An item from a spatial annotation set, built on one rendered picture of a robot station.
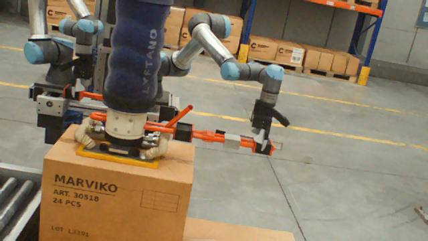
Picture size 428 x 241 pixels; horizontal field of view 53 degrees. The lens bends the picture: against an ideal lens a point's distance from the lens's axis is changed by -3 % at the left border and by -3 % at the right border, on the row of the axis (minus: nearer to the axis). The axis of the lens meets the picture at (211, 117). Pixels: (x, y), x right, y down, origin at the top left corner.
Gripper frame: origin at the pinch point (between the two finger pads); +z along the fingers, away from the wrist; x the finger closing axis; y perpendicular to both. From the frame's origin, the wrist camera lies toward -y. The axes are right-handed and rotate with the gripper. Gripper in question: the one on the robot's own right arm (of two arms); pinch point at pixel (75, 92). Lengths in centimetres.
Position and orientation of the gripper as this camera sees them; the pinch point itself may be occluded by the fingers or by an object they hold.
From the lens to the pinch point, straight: 221.8
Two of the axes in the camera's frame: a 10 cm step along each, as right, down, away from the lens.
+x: -0.1, -3.2, 9.5
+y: 9.8, 1.6, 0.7
